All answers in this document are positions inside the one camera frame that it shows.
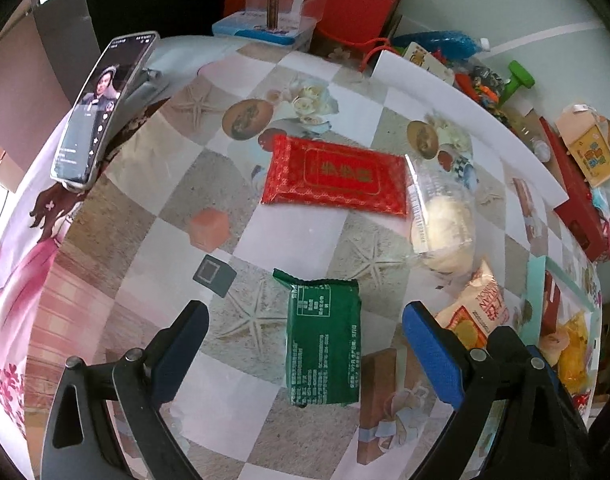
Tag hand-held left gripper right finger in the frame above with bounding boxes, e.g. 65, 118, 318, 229
402, 301, 593, 480

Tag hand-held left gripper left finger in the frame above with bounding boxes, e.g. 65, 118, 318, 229
40, 300, 210, 480

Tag green snack packet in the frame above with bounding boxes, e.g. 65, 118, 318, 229
272, 268, 362, 407

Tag teal box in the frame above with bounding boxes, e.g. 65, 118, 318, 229
526, 255, 603, 411

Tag orange white snack packet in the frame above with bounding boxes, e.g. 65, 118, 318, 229
435, 259, 510, 351

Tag printed tablecloth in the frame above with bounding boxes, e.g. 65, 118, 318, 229
0, 35, 606, 480

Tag clear bag with bun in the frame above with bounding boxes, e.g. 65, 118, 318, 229
405, 152, 478, 275

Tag yellow cake packet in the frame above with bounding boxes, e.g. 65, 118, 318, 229
555, 310, 593, 396

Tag flat red packet gold print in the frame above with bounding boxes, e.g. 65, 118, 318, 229
260, 134, 411, 218

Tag long red box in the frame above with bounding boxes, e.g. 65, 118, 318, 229
539, 116, 610, 263

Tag clear plastic bottle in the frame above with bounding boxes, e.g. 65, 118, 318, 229
515, 110, 550, 161

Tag smartphone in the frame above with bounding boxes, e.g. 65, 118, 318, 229
50, 31, 161, 192

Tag small yellow carton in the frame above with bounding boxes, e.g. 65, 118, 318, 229
555, 104, 610, 188

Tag grey phone stand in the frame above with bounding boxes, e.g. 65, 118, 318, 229
92, 67, 173, 181

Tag pile of colourful toys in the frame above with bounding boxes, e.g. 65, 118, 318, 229
455, 57, 510, 111

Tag yellow card pack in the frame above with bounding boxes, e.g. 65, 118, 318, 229
401, 41, 456, 83

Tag blue bottle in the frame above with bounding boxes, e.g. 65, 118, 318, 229
392, 30, 492, 56

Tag blue tin box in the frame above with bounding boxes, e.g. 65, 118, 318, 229
211, 10, 318, 53

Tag red cardboard box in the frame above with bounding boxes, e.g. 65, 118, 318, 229
224, 0, 403, 61

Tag dark cabinet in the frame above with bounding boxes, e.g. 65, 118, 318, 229
82, 0, 231, 61

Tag clear plastic box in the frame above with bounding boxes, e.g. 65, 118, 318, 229
245, 0, 330, 31

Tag green toy handle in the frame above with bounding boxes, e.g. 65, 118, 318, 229
500, 60, 534, 106

